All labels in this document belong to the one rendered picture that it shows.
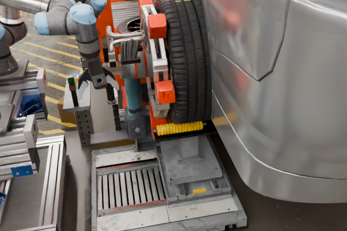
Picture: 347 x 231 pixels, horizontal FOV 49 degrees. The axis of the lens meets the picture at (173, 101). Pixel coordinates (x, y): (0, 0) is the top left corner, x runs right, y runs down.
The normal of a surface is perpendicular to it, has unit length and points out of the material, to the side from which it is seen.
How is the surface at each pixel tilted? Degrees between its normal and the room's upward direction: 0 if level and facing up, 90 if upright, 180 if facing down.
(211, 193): 90
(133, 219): 0
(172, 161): 0
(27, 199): 0
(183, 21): 35
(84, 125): 90
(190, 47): 57
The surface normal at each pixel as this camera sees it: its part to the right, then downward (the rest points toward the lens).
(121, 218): -0.04, -0.86
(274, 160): -0.60, 0.54
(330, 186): -0.05, 0.70
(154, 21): 0.07, -0.41
